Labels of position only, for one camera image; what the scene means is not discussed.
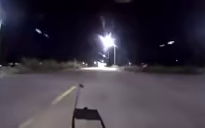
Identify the row of bushes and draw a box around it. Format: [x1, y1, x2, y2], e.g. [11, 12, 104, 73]
[18, 57, 84, 73]

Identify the grey asphalt road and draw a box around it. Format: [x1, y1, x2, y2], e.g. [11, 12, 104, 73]
[0, 68, 205, 128]

